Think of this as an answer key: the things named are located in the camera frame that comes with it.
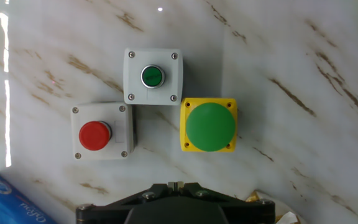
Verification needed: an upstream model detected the white marble pattern board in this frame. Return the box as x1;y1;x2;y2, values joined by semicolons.
0;0;358;224

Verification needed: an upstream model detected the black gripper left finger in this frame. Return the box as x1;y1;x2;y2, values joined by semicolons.
75;181;177;224

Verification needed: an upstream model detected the yellow box large green button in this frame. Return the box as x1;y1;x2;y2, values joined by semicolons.
180;97;238;153

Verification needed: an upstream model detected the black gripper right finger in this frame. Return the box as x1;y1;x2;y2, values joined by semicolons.
176;181;275;224

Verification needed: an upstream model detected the grey box with red button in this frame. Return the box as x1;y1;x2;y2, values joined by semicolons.
70;101;135;161

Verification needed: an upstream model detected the blue tissue pack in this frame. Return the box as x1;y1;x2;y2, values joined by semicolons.
0;173;58;224

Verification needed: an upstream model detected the grey box small green button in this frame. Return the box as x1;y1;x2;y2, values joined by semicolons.
122;47;185;106

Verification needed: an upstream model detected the gold foil packet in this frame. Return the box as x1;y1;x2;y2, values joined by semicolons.
244;189;307;224

